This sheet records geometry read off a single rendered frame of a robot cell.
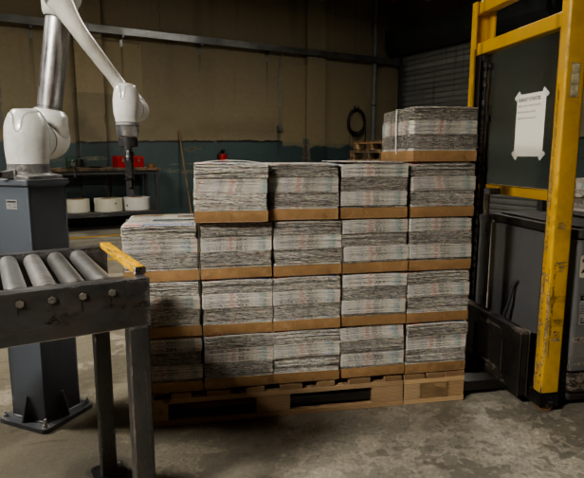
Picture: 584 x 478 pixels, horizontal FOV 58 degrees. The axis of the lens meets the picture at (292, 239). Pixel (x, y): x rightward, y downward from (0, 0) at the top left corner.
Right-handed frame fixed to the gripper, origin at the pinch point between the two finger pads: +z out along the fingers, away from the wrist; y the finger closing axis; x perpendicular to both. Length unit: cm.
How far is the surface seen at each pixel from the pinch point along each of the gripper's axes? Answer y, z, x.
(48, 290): -103, 16, 7
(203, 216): -21.5, 10.0, -28.7
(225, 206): -20.9, 6.2, -37.2
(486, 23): 36, -80, -175
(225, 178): -21.1, -4.4, -37.4
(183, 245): -19.0, 21.2, -20.9
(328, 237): -18, 20, -79
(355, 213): -19, 10, -90
